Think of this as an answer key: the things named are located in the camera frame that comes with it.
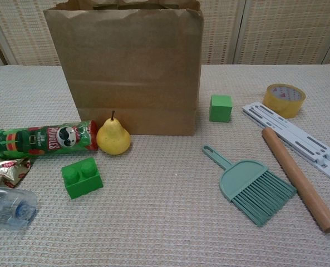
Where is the yellow pear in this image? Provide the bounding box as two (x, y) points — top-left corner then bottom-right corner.
(96, 110), (132, 156)

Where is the green toy brick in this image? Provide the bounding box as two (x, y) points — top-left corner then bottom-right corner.
(61, 156), (104, 200)

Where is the red round object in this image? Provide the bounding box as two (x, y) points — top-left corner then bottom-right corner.
(0, 119), (99, 161)

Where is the gold foil snack bag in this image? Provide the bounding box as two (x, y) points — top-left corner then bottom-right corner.
(0, 154), (33, 187)

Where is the clear plastic bottle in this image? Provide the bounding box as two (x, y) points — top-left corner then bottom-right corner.
(0, 186), (38, 230)

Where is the brown paper bag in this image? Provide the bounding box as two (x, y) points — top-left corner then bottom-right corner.
(43, 0), (204, 137)

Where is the teal hand brush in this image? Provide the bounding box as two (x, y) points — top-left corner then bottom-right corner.
(201, 145), (297, 228)

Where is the green cube block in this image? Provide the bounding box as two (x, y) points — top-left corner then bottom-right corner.
(209, 94), (233, 123)

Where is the beige woven tablecloth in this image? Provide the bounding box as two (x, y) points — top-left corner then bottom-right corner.
(0, 64), (330, 267)

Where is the yellow packing tape roll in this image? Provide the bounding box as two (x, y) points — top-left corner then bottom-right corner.
(262, 83), (307, 119)

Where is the white folding laptop stand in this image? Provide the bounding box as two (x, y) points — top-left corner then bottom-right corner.
(242, 101), (330, 183)

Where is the wooden rolling pin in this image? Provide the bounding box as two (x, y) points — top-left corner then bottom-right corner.
(261, 127), (330, 234)

